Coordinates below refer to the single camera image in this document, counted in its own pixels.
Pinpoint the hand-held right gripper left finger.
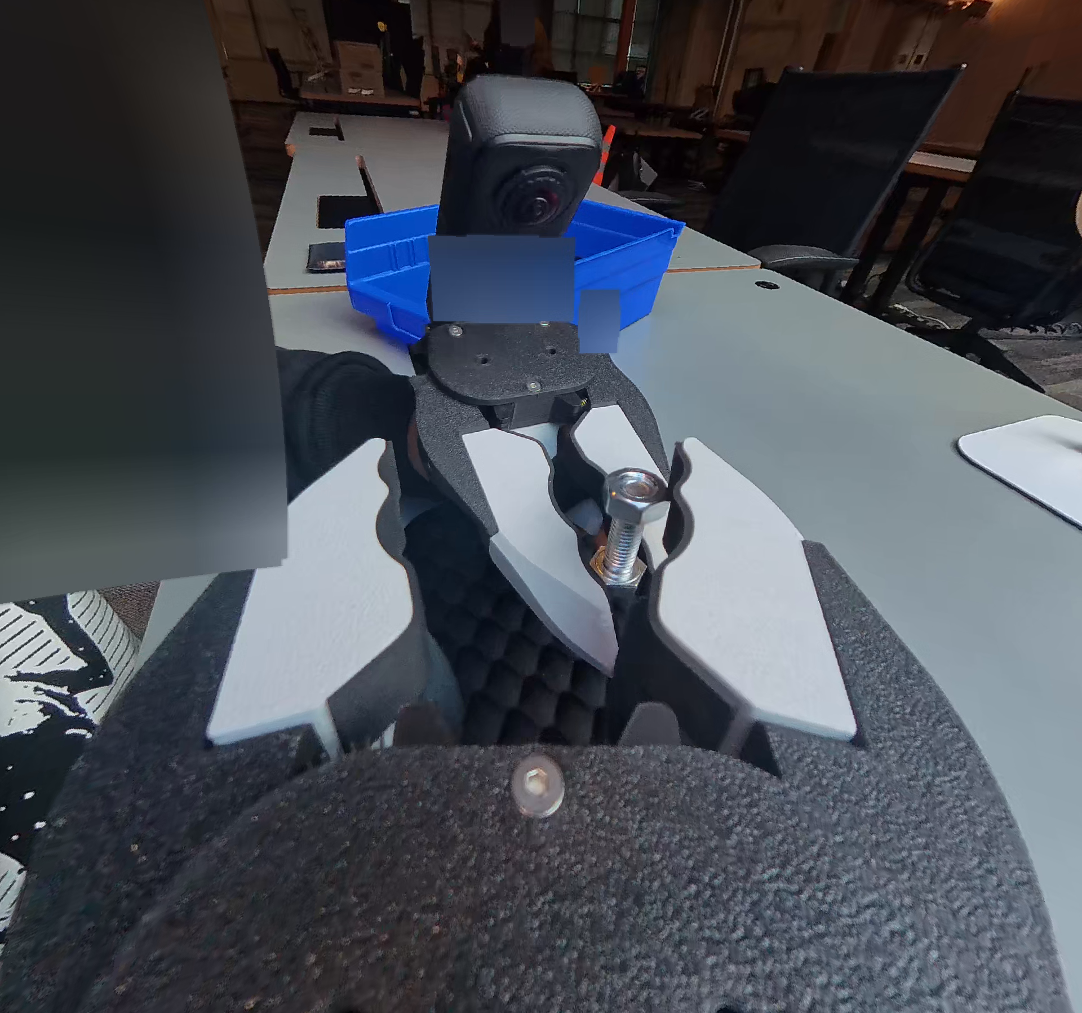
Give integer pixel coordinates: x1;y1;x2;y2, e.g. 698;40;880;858
205;436;421;759

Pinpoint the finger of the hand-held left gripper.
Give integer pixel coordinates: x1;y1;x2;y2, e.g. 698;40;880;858
560;406;673;528
462;426;624;678

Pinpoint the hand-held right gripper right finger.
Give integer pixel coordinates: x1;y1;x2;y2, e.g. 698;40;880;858
646;436;860;750

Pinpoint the silver hex bolt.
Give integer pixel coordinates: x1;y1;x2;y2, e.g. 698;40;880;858
598;470;671;585

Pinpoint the blue plastic bin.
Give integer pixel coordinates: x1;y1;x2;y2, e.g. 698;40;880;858
345;200;686;348

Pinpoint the person's left hand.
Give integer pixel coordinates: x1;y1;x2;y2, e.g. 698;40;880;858
277;347;434;517

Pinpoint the black dimpled foam pad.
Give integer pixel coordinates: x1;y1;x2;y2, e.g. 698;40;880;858
404;514;631;747

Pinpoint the black white printed clothing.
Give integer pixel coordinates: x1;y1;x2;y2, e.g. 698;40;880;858
0;589;143;946

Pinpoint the white monitor stand base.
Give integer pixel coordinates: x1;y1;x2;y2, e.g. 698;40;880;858
957;415;1082;532

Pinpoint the cardboard box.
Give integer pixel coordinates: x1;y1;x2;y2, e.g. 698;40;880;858
334;41;387;98

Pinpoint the tall paned window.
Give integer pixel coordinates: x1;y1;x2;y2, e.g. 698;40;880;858
575;0;662;71

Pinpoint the black office chair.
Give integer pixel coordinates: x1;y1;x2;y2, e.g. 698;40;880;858
908;90;1082;392
706;64;966;295

